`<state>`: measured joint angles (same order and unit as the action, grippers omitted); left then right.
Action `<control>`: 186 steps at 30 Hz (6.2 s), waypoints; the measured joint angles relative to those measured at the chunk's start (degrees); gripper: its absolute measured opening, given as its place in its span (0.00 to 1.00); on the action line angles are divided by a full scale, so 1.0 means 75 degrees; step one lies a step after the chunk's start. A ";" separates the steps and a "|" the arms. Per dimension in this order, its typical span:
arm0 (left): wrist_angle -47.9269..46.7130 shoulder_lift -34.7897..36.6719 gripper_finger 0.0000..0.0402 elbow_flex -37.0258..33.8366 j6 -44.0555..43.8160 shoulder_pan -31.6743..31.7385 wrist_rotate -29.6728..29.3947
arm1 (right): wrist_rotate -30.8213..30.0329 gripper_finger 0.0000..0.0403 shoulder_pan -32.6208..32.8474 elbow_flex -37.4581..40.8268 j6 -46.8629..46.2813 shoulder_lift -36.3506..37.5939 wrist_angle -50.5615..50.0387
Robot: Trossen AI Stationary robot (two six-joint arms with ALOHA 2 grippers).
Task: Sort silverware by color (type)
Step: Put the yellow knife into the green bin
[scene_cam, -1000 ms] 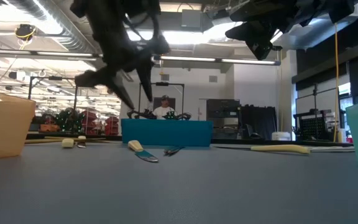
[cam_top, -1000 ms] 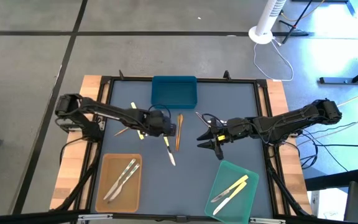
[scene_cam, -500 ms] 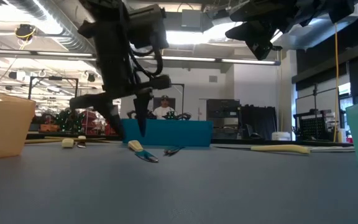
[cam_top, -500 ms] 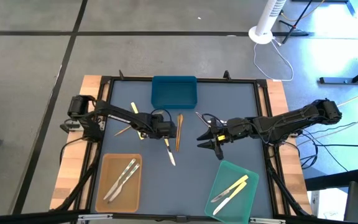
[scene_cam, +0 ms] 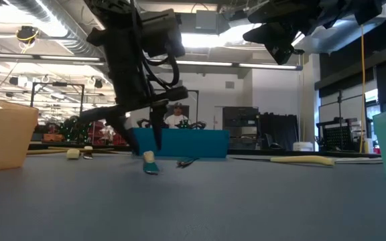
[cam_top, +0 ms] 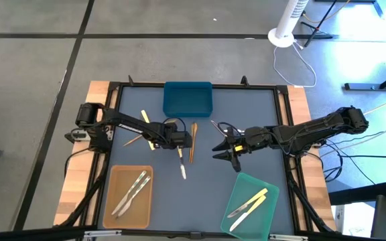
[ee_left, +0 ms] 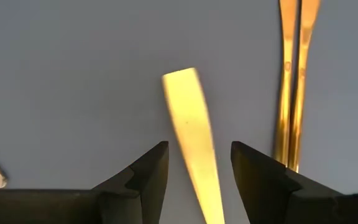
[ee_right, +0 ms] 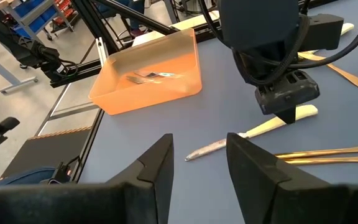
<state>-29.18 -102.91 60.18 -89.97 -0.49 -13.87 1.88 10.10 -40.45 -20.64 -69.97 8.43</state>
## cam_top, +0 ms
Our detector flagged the black floor beam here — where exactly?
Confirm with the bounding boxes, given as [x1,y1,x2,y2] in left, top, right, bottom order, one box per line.
[328,180,386,206]

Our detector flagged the blue plastic bin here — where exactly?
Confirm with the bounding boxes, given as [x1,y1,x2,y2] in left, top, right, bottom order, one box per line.
[162,81,213,118]

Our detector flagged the black floor cable bundle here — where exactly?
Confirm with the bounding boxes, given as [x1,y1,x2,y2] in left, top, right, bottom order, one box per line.
[318,132,386,187]

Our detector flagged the orange floor cable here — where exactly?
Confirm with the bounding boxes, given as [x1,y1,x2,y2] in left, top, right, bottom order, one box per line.
[302,0,351,24]

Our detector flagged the silver metal bracket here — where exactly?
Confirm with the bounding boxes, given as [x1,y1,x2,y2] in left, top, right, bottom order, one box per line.
[83,230,123,239]
[269,234,308,241]

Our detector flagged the black desk leg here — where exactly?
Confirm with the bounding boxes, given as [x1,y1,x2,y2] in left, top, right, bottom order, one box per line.
[344,65,386,91]

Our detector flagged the teal diamond-pattern handle knife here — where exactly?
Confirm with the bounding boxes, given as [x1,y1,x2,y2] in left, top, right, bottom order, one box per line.
[116,175,152,219]
[111,170,147,216]

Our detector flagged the small black clip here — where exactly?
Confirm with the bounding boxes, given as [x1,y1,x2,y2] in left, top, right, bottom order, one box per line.
[191,122,198,158]

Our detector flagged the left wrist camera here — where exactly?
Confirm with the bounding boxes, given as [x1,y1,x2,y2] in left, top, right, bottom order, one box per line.
[178,131,194,150]

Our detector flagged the orange plastic bin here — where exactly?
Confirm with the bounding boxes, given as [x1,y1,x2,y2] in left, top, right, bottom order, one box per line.
[102,165,154,230]

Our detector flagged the teal plastic bin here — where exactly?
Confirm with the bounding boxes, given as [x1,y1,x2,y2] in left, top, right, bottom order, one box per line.
[220,172,280,241]

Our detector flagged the black gantry strut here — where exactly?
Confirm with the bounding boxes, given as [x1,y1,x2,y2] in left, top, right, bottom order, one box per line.
[286,157,336,234]
[54,152,111,229]

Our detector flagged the white tower fan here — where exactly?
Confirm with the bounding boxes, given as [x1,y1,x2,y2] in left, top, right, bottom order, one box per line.
[267,0,310,48]

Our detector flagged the black tripod stand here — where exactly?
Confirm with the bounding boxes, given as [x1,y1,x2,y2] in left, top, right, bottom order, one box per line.
[303,0,340,48]

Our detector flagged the black table frame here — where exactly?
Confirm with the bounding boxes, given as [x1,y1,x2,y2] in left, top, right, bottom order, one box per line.
[105,75,298,239]

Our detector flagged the white fan cable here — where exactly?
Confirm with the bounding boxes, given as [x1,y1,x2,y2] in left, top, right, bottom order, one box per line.
[273,40,317,88]

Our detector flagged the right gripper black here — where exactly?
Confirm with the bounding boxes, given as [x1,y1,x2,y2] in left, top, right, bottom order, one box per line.
[212,126,276,173]

